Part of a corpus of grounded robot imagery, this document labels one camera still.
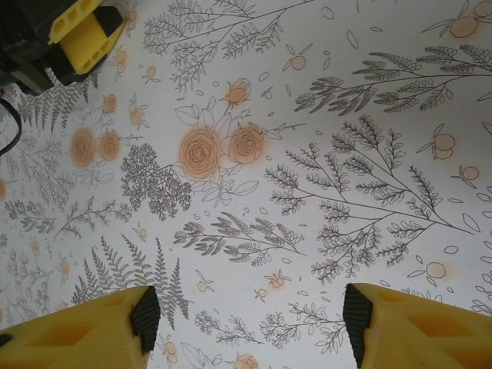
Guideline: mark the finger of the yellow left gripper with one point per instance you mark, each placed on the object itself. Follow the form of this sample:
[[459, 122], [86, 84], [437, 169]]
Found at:
[[82, 54], [80, 19]]

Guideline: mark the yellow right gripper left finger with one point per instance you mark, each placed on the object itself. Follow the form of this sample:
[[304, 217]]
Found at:
[[77, 338]]

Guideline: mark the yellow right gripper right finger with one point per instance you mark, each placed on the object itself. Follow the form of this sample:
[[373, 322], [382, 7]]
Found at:
[[423, 334]]

